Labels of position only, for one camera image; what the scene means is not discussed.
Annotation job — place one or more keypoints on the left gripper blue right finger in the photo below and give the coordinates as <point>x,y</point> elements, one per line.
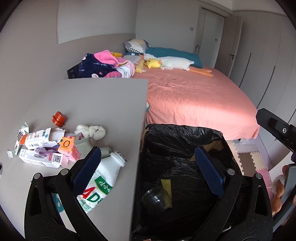
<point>210,170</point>

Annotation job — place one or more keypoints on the clear plastic cup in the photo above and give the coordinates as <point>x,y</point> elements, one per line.
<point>157,198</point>

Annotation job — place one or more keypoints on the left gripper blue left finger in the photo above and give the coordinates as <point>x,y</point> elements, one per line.
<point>87,168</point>

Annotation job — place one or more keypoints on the person's right hand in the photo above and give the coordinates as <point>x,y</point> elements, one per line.
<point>278,188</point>

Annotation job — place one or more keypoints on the black trash bag bin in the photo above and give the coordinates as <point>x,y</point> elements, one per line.
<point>166,154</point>

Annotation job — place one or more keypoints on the white goose plush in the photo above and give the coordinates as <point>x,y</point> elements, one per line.
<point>170,63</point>

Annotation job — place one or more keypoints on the white thermometer box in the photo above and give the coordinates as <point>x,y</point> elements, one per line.
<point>54,160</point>

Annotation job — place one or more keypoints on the navy pink clothes pile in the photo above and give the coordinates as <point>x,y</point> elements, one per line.
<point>105,65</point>

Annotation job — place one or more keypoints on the white door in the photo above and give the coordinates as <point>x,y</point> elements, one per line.
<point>208,36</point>

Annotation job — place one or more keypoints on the checkered pillow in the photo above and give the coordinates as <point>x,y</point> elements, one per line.
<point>136,46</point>

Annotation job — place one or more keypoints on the white orange medicine box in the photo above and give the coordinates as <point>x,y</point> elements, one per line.
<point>46,138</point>

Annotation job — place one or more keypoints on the black wall socket panel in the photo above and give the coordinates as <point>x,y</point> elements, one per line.
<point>73,72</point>

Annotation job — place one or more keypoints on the orange bottle cap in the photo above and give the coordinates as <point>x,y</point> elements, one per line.
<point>59,119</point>

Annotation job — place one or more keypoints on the purple plastic bag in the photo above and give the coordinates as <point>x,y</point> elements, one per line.
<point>43,153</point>

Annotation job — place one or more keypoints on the foam puzzle floor mat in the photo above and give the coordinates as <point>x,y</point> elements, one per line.
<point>250,161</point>

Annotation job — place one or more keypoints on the yellow duck plush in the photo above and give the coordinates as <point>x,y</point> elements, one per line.
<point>153,63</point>

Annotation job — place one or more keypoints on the pink bed sheet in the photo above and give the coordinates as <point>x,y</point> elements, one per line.
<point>181,97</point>

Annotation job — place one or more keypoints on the yellow snack wrapper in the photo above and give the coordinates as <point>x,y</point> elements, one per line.
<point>166,185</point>

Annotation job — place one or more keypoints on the pink orange letter cube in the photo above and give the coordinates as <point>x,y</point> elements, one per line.
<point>68,149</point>

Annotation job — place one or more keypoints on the white AD milk bottle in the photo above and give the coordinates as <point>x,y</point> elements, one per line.
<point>102,181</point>

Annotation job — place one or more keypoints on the teal pillow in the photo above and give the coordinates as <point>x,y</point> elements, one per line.
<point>165,52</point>

